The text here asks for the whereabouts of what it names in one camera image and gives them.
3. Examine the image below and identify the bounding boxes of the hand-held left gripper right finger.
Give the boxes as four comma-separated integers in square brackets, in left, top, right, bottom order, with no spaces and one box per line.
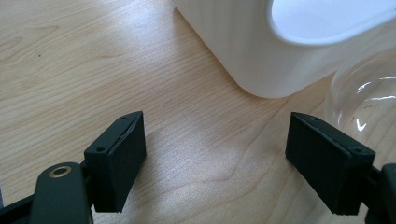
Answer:
[285,111,376,217]

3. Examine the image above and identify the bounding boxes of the clear glass cup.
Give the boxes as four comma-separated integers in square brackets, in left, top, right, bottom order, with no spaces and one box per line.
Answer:
[323,46,396,147]

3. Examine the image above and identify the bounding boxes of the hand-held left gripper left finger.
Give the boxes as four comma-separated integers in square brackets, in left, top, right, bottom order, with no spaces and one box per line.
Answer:
[83,110,148,214]

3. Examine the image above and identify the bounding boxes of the white plastic container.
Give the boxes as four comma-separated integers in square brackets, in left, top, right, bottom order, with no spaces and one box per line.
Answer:
[170,0,396,100]

